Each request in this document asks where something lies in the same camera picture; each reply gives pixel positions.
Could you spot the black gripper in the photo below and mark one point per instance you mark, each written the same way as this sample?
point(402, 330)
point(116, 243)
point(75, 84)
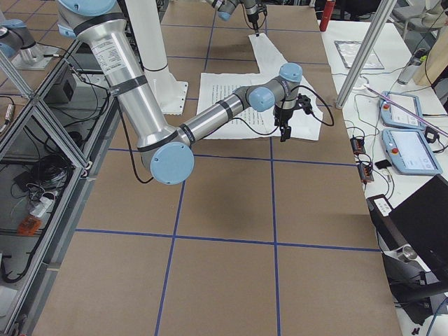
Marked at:
point(252, 15)
point(282, 117)

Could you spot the white long-sleeve printed shirt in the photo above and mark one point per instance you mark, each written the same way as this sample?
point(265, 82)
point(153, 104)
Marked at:
point(251, 124)

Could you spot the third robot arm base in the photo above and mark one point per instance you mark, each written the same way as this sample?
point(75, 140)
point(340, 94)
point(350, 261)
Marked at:
point(18, 44)

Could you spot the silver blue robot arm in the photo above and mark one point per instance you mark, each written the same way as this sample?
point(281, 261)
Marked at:
point(225, 9)
point(129, 48)

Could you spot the small black electronics board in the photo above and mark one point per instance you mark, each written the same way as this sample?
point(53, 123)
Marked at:
point(357, 145)

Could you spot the red bottle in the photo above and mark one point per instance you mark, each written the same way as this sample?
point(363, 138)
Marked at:
point(326, 14)

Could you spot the upper teach pendant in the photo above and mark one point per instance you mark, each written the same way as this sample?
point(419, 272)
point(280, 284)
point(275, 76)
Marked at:
point(393, 116)

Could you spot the teach pendant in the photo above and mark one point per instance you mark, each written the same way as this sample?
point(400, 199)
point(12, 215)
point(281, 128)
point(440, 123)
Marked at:
point(409, 152)
point(393, 116)

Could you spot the white labelled black box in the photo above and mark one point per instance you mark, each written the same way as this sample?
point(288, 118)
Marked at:
point(379, 208)

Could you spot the lower teach pendant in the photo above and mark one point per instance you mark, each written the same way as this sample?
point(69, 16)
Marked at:
point(409, 152)

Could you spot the grey water bottle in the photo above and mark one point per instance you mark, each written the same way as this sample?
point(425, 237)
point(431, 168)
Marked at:
point(412, 66)

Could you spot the black laptop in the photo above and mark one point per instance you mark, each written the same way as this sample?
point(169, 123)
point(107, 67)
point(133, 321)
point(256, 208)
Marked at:
point(421, 221)

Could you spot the black box under table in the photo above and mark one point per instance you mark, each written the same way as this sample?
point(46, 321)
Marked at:
point(62, 90)

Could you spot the orange device on floor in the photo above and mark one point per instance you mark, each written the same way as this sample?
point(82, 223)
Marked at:
point(29, 226)

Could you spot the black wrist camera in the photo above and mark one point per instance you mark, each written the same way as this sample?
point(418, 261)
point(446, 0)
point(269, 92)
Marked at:
point(304, 103)

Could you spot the aluminium frame post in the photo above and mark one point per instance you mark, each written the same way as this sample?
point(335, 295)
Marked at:
point(380, 18)

